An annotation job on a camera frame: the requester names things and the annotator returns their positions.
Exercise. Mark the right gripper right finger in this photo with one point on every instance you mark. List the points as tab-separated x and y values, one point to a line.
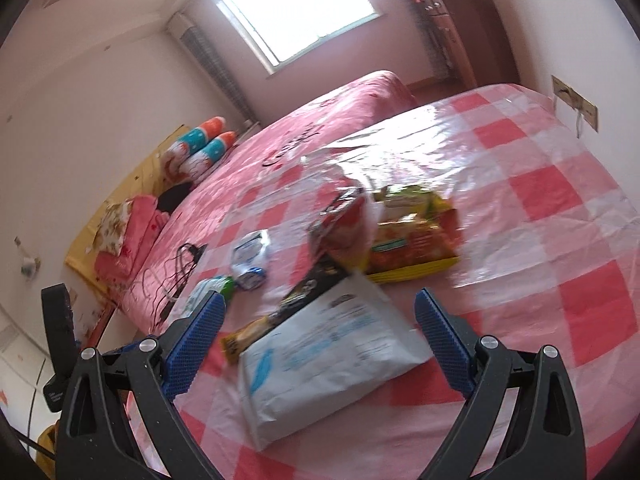
544	439

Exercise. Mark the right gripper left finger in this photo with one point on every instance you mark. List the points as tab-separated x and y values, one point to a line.
95	440

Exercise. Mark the green white blue packet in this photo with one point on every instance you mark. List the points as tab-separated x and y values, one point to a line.
221	284

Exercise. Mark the white wet wipes pack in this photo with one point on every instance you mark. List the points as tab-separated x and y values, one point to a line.
333	352

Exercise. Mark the folded pink blanket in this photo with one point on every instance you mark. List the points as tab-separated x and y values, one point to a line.
126	240

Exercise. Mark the pink bed cover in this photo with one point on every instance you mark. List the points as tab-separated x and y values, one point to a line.
274	150

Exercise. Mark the yellow wooden headboard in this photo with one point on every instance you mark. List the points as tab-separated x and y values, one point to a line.
146	179

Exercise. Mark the lower striped bolster pillow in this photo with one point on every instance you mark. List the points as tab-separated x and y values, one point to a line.
199	165

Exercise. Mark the blue white crumpled wrapper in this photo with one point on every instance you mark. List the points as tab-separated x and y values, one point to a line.
249	260

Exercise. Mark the yellow orange snack bag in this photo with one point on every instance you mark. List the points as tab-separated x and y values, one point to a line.
418	235

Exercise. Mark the black gold coffee sachet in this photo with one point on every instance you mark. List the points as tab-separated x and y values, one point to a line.
322	276

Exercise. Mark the grey window curtain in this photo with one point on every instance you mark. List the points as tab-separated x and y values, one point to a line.
202	50

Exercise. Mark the red white snack wrapper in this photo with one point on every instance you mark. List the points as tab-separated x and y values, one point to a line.
346	228

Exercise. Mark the window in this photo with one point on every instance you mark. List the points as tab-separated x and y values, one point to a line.
280	31

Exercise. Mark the brown wooden cabinet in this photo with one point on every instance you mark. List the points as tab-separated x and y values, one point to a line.
474	40

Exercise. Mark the wall socket plate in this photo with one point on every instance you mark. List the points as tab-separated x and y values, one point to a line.
586	111

